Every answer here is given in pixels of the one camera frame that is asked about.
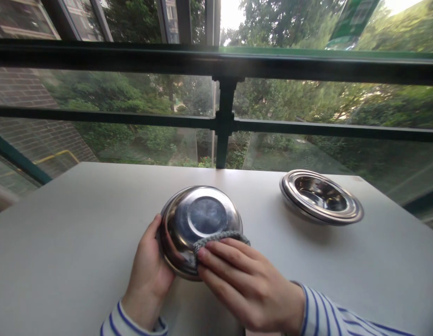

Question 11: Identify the grey cleaning cloth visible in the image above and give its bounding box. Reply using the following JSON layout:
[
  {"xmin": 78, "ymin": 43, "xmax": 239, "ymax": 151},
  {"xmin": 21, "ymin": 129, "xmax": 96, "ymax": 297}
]
[{"xmin": 192, "ymin": 231, "xmax": 252, "ymax": 271}]

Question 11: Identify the steel bowl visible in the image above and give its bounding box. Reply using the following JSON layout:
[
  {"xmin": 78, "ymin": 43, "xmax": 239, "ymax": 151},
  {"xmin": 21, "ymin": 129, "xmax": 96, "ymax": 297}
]
[{"xmin": 156, "ymin": 185, "xmax": 244, "ymax": 283}]

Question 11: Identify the brick building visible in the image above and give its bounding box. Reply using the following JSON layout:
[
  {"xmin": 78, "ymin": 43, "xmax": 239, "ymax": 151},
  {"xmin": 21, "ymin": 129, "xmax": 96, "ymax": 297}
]
[{"xmin": 0, "ymin": 0, "xmax": 99, "ymax": 196}]

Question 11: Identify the dark green window frame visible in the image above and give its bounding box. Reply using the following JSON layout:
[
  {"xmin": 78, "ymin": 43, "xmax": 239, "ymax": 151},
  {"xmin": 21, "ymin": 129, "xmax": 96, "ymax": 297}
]
[{"xmin": 0, "ymin": 37, "xmax": 433, "ymax": 214}]

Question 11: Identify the green hanging banner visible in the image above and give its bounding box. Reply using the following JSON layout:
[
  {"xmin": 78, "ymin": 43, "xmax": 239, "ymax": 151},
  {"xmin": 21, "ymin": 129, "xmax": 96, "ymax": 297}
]
[{"xmin": 324, "ymin": 0, "xmax": 381, "ymax": 50}]

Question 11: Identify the person's left hand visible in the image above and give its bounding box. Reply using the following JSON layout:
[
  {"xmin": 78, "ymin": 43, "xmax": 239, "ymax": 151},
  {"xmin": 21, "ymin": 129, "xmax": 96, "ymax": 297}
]
[{"xmin": 122, "ymin": 213, "xmax": 177, "ymax": 307}]

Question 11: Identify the yellow pipe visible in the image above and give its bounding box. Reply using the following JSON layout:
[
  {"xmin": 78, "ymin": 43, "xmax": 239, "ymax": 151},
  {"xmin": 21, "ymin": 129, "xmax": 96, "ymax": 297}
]
[{"xmin": 33, "ymin": 149, "xmax": 81, "ymax": 166}]

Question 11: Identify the stack of steel bowls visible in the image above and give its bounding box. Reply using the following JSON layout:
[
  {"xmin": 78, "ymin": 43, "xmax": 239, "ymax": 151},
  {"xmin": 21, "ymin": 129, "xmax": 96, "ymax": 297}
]
[{"xmin": 279, "ymin": 169, "xmax": 365, "ymax": 227}]

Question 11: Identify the person's right hand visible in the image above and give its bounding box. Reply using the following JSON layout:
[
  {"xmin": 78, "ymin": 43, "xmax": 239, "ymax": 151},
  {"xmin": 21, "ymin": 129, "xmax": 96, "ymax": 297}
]
[{"xmin": 196, "ymin": 238, "xmax": 306, "ymax": 332}]

